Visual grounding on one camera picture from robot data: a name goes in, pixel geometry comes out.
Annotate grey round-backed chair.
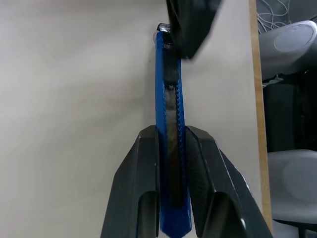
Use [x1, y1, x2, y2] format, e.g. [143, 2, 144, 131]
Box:
[266, 148, 317, 238]
[257, 19, 317, 83]

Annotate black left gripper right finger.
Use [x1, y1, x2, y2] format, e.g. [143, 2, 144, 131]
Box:
[185, 125, 274, 238]

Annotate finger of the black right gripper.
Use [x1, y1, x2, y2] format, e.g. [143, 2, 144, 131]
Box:
[165, 0, 223, 60]

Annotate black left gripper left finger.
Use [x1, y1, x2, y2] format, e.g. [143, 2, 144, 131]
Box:
[100, 125, 161, 238]

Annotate white tangled cables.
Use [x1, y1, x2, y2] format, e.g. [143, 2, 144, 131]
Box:
[256, 0, 299, 34]

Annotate blue pen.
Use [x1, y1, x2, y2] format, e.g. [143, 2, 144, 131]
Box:
[153, 22, 193, 237]

